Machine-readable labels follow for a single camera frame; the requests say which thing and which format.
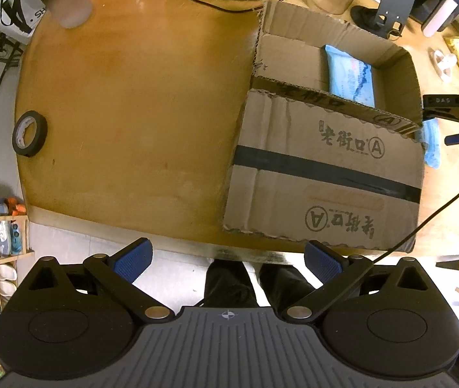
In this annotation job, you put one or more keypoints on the blue tissue packet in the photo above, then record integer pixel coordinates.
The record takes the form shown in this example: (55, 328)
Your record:
(431, 143)
(352, 74)

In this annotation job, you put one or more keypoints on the white small holder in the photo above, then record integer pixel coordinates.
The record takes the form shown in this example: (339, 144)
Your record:
(443, 62)

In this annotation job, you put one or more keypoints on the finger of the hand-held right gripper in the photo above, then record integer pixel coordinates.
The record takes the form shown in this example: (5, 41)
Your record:
(455, 140)
(443, 105)

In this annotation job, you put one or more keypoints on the wooden desktop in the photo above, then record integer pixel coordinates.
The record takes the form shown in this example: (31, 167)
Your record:
(144, 109)

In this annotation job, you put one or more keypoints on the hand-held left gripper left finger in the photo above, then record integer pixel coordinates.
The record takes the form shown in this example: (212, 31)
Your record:
(134, 259)

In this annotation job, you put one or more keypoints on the person's black trouser legs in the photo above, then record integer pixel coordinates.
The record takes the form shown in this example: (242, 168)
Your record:
(229, 285)

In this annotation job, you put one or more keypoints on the brown cardboard box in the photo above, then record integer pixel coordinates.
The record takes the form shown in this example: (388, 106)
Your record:
(326, 161)

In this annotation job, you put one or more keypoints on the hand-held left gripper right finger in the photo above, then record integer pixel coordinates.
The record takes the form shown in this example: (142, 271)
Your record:
(323, 262)

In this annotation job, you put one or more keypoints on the black tape roll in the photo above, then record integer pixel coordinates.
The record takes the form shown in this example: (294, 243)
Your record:
(30, 133)

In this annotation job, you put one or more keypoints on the black metal stand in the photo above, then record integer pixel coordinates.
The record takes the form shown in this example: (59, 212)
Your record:
(393, 4)

